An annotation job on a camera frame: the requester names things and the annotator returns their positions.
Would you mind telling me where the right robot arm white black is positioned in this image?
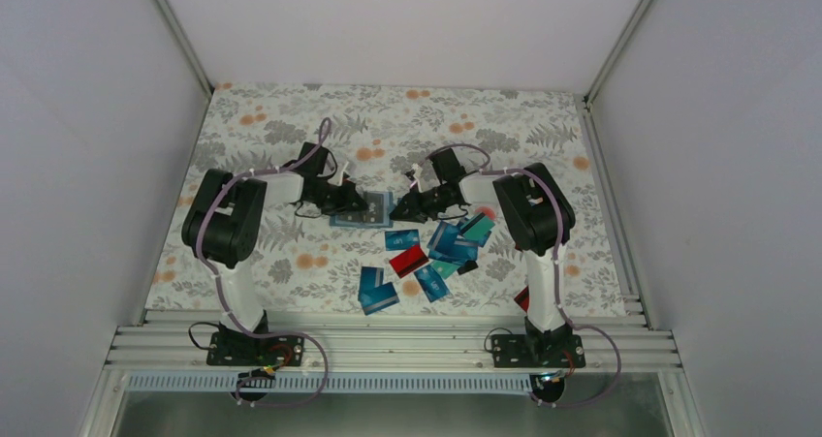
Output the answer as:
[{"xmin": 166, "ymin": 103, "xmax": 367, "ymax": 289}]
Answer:
[{"xmin": 391, "ymin": 147, "xmax": 576, "ymax": 366}]

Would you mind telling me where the blue card middle right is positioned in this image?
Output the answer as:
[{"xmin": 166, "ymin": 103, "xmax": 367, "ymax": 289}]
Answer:
[{"xmin": 427, "ymin": 222, "xmax": 479, "ymax": 264}]

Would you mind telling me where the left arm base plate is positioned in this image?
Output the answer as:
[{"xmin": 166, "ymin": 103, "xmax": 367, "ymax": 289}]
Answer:
[{"xmin": 205, "ymin": 330, "xmax": 304, "ymax": 368}]

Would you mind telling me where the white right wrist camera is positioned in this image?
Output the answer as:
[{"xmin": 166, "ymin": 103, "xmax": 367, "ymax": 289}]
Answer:
[{"xmin": 404, "ymin": 166, "xmax": 423, "ymax": 193}]

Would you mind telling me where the grey cable duct front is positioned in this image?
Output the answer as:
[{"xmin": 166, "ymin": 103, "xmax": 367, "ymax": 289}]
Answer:
[{"xmin": 124, "ymin": 371, "xmax": 531, "ymax": 395}]

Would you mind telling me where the small black card piece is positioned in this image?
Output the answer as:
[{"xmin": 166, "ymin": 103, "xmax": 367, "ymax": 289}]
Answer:
[{"xmin": 457, "ymin": 260, "xmax": 478, "ymax": 275}]

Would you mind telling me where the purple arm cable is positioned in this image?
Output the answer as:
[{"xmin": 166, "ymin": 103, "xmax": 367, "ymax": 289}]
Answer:
[
  {"xmin": 195, "ymin": 116, "xmax": 332, "ymax": 411},
  {"xmin": 424, "ymin": 142, "xmax": 623, "ymax": 410}
]

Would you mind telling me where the black visa card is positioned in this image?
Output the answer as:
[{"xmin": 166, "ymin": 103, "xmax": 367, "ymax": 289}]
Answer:
[{"xmin": 340, "ymin": 191, "xmax": 391, "ymax": 225}]

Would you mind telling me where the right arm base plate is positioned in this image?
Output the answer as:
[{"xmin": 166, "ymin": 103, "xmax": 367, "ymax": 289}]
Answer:
[{"xmin": 490, "ymin": 333, "xmax": 586, "ymax": 369}]

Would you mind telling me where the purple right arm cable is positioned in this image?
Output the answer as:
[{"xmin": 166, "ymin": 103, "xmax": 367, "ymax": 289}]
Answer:
[{"xmin": 424, "ymin": 142, "xmax": 623, "ymax": 410}]

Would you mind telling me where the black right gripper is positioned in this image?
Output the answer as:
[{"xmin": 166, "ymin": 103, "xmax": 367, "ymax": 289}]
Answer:
[{"xmin": 390, "ymin": 183, "xmax": 452, "ymax": 223}]

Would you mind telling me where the floral patterned table mat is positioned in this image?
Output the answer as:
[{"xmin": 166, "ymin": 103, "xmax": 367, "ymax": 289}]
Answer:
[{"xmin": 146, "ymin": 83, "xmax": 625, "ymax": 319}]

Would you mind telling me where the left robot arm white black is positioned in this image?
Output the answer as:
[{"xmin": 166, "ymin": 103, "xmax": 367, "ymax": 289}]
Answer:
[{"xmin": 181, "ymin": 142, "xmax": 368, "ymax": 364}]

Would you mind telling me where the teal leather card holder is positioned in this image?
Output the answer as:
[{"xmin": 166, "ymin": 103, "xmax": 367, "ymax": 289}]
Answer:
[{"xmin": 330, "ymin": 190, "xmax": 395, "ymax": 230}]

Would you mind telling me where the teal green card right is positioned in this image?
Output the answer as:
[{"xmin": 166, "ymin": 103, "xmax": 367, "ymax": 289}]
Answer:
[{"xmin": 458, "ymin": 212, "xmax": 495, "ymax": 246}]

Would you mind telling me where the aluminium frame post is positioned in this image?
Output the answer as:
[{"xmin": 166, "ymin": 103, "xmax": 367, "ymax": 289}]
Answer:
[
  {"xmin": 583, "ymin": 0, "xmax": 656, "ymax": 107},
  {"xmin": 152, "ymin": 0, "xmax": 214, "ymax": 99}
]

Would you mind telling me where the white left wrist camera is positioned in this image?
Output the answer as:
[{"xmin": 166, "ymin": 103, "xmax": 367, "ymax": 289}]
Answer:
[{"xmin": 336, "ymin": 162, "xmax": 351, "ymax": 186}]

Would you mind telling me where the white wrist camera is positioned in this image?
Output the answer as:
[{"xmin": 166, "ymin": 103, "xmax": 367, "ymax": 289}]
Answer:
[
  {"xmin": 404, "ymin": 166, "xmax": 423, "ymax": 193},
  {"xmin": 336, "ymin": 162, "xmax": 351, "ymax": 186}
]

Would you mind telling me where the red card black stripe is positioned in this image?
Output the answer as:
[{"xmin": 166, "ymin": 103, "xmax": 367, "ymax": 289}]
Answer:
[{"xmin": 515, "ymin": 287, "xmax": 530, "ymax": 312}]

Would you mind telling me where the aluminium rail base front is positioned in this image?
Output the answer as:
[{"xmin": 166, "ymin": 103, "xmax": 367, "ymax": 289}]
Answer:
[{"xmin": 105, "ymin": 310, "xmax": 682, "ymax": 373}]

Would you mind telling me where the aluminium frame post right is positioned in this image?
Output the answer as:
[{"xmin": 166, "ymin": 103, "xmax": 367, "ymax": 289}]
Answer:
[{"xmin": 583, "ymin": 0, "xmax": 656, "ymax": 107}]

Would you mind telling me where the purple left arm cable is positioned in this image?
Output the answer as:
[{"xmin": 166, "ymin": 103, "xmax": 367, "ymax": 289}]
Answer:
[{"xmin": 195, "ymin": 116, "xmax": 332, "ymax": 411}]

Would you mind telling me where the aluminium frame post left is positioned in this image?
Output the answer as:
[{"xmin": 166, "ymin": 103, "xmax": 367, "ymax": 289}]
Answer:
[{"xmin": 152, "ymin": 0, "xmax": 214, "ymax": 99}]

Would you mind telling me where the teal card centre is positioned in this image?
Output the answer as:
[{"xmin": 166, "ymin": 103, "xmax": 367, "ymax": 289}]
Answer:
[{"xmin": 429, "ymin": 260, "xmax": 460, "ymax": 280}]

